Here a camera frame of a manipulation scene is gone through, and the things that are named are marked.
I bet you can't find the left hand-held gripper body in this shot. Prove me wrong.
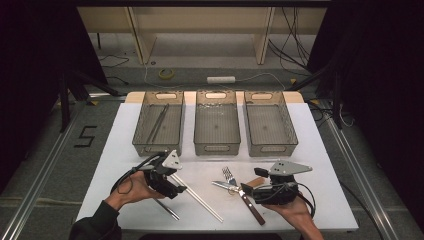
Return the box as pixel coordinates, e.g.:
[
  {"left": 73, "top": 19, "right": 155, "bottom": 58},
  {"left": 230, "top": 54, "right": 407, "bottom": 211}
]
[{"left": 144, "top": 149, "right": 184, "bottom": 200}]

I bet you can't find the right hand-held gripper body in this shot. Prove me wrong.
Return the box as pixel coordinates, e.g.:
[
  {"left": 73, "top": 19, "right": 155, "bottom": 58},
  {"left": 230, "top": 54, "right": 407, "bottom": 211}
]
[{"left": 252, "top": 160, "right": 314, "bottom": 206}]

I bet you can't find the small wooden spoon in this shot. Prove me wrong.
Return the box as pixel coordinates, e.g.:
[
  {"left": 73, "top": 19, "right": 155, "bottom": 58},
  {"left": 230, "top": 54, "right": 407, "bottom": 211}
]
[{"left": 226, "top": 176, "right": 267, "bottom": 196}]

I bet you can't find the metal spoon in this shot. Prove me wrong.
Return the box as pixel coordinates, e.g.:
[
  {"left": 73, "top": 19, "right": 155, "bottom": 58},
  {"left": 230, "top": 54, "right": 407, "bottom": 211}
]
[{"left": 153, "top": 198, "right": 181, "bottom": 221}]

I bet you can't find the white chopstick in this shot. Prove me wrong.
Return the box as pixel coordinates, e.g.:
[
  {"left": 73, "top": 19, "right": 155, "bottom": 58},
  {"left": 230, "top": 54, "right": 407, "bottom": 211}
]
[
  {"left": 173, "top": 173, "right": 225, "bottom": 222},
  {"left": 170, "top": 175, "right": 222, "bottom": 223}
]

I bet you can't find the knife with wooden handle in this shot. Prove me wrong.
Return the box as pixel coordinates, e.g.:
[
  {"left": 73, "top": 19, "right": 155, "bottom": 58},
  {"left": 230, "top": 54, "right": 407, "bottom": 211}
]
[{"left": 211, "top": 180, "right": 267, "bottom": 226}]

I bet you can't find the translucent grey plastic bin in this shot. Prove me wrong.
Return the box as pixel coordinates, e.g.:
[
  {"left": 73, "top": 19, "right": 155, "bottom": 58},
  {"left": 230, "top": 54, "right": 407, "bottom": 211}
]
[
  {"left": 193, "top": 89, "right": 242, "bottom": 157},
  {"left": 242, "top": 90, "right": 299, "bottom": 158},
  {"left": 132, "top": 90, "right": 186, "bottom": 158}
]

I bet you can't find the metal chopstick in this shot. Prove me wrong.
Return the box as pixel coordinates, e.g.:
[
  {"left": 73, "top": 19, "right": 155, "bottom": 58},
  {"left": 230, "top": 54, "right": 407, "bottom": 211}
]
[
  {"left": 145, "top": 103, "right": 168, "bottom": 144},
  {"left": 148, "top": 103, "right": 170, "bottom": 144}
]

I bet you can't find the person's left hand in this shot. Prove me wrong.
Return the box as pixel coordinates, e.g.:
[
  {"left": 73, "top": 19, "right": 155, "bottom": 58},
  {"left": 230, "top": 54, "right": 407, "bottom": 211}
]
[{"left": 105, "top": 171, "right": 166, "bottom": 212}]

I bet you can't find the person's right hand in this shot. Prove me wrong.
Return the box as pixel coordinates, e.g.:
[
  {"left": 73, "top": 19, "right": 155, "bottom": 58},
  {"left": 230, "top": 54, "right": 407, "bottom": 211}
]
[{"left": 262, "top": 197, "right": 317, "bottom": 232}]

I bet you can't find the metal fork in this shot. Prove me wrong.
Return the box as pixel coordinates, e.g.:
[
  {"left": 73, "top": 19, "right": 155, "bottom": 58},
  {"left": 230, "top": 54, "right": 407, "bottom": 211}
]
[{"left": 221, "top": 166, "right": 245, "bottom": 193}]

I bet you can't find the white board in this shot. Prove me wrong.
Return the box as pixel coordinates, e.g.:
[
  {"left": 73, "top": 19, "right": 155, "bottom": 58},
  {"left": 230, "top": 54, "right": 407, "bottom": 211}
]
[{"left": 73, "top": 101, "right": 360, "bottom": 233}]

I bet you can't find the black metal stand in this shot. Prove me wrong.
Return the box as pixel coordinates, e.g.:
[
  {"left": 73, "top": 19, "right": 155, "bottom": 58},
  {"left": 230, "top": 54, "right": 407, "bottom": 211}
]
[
  {"left": 287, "top": 61, "right": 344, "bottom": 130},
  {"left": 58, "top": 68, "right": 122, "bottom": 133}
]

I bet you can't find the white power strip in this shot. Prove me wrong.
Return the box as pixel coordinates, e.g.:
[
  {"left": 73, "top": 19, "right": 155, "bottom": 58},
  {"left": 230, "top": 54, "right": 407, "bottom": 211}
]
[{"left": 206, "top": 75, "right": 237, "bottom": 85}]

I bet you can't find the yellow tape roll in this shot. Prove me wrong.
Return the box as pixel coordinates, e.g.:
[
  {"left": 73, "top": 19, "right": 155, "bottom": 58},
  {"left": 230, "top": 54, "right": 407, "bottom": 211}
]
[{"left": 158, "top": 68, "right": 175, "bottom": 81}]

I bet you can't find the black curtain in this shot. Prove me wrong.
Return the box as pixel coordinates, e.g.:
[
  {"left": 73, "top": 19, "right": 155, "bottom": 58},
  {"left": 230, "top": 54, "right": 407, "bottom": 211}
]
[
  {"left": 0, "top": 0, "right": 109, "bottom": 196},
  {"left": 306, "top": 0, "right": 424, "bottom": 231}
]

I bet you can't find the light wooden desk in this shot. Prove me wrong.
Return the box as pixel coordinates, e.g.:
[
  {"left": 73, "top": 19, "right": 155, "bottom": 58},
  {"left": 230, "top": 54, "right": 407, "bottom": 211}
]
[{"left": 77, "top": 6, "right": 328, "bottom": 66}]

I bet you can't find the left hand-held gripper black cable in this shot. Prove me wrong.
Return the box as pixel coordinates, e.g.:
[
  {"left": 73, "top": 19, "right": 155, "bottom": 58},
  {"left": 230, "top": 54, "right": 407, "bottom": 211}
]
[{"left": 109, "top": 151, "right": 168, "bottom": 196}]

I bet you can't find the hand-held gripper black cable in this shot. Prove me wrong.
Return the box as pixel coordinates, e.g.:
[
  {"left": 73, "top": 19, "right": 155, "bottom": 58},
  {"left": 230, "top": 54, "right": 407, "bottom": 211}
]
[
  {"left": 109, "top": 151, "right": 168, "bottom": 196},
  {"left": 295, "top": 181, "right": 317, "bottom": 220}
]

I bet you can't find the right hand-held gripper black cable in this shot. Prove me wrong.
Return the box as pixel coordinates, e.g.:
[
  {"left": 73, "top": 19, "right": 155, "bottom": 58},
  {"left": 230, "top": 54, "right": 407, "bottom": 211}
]
[{"left": 295, "top": 181, "right": 317, "bottom": 220}]

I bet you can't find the tangle of black white cables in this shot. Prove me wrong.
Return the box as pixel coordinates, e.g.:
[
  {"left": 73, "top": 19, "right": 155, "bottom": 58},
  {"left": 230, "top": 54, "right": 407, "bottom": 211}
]
[{"left": 308, "top": 99, "right": 355, "bottom": 128}]

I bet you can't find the aluminium floor rail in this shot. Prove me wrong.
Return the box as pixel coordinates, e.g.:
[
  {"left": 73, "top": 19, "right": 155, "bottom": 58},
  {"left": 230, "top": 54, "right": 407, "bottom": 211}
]
[
  {"left": 0, "top": 101, "right": 84, "bottom": 240},
  {"left": 319, "top": 99, "right": 401, "bottom": 240},
  {"left": 88, "top": 92, "right": 127, "bottom": 101}
]

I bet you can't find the thick black floor cable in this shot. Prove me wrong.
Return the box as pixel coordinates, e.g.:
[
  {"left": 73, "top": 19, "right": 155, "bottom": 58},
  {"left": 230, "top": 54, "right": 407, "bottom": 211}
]
[{"left": 339, "top": 181, "right": 385, "bottom": 240}]

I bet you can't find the thin black floor cable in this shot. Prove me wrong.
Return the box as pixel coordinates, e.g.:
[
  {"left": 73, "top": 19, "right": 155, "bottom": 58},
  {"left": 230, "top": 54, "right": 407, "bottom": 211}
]
[
  {"left": 99, "top": 54, "right": 130, "bottom": 69},
  {"left": 106, "top": 75, "right": 130, "bottom": 86}
]

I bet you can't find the bundle of black cables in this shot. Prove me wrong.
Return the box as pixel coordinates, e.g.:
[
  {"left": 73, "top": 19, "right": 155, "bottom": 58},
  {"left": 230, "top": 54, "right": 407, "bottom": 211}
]
[{"left": 267, "top": 6, "right": 313, "bottom": 76}]

